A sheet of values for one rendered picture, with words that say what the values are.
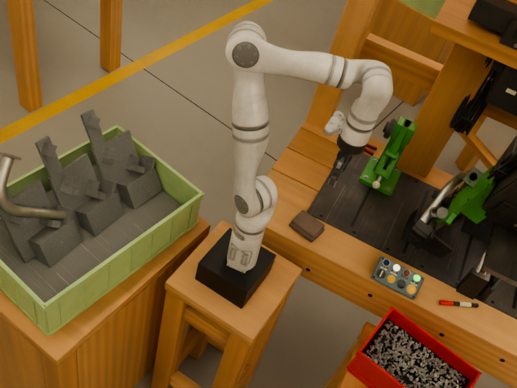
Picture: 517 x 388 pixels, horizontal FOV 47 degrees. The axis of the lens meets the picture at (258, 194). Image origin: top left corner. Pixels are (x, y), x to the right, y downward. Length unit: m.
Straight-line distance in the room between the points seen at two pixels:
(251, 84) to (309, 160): 0.87
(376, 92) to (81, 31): 3.09
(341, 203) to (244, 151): 0.73
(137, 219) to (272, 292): 0.50
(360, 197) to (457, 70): 0.54
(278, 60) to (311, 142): 1.02
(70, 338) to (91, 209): 0.39
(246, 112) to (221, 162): 1.98
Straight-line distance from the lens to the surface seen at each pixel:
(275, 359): 2.73
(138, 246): 1.81
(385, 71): 1.41
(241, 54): 1.32
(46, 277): 1.84
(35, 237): 1.85
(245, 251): 1.70
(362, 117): 1.44
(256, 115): 1.41
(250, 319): 1.80
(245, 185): 1.51
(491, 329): 2.04
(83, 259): 1.87
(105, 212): 1.92
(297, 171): 2.19
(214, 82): 3.92
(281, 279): 1.90
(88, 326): 1.82
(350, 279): 1.97
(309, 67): 1.35
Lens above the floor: 2.39
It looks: 47 degrees down
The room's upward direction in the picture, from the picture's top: 17 degrees clockwise
